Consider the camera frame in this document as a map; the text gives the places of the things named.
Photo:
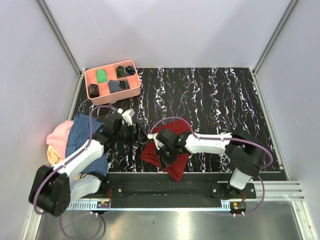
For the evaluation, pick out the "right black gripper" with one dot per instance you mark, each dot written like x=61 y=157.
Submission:
x=165 y=162

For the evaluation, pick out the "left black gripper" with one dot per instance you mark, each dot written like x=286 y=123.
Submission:
x=140 y=136

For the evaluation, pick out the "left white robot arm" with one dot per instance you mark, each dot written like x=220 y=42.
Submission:
x=54 y=188

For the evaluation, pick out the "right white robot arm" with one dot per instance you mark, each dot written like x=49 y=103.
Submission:
x=245 y=154

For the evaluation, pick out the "dark striped rolled sock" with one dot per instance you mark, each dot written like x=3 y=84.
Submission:
x=124 y=85

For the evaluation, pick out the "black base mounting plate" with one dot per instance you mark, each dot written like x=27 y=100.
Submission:
x=125 y=184

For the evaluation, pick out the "grey blue rolled sock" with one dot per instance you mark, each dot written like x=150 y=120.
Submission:
x=113 y=86

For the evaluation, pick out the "pink divided organizer tray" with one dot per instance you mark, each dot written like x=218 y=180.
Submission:
x=105 y=96

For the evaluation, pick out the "blue checkered cloth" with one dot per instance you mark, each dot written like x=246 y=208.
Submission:
x=77 y=137

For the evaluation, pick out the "dark brown rolled sock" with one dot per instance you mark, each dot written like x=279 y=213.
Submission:
x=93 y=91

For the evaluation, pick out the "blue patterned dark sock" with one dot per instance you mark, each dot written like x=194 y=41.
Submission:
x=130 y=70

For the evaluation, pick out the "yellow patterned dark sock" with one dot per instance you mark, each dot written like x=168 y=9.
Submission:
x=120 y=72

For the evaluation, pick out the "green rolled sock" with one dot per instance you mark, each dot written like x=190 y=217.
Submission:
x=101 y=76

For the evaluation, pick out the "pink cloth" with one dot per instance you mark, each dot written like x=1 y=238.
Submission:
x=59 y=137

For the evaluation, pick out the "peach orange cloth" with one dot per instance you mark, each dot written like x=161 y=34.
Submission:
x=56 y=155

